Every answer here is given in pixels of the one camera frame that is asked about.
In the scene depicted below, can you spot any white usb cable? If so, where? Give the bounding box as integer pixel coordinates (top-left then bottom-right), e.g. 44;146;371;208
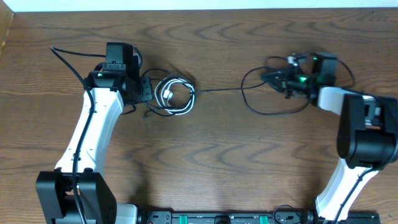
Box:
154;77;196;115

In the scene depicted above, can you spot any black usb cable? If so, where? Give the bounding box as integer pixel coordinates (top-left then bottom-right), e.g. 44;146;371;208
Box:
141;55;312;119

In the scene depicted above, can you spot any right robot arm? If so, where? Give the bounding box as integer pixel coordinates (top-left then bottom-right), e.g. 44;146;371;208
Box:
261;52;397;223

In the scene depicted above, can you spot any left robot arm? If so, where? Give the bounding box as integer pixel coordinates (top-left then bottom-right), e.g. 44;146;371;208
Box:
35;42;153;223

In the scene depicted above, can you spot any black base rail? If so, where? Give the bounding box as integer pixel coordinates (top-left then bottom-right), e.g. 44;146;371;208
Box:
67;210;382;224

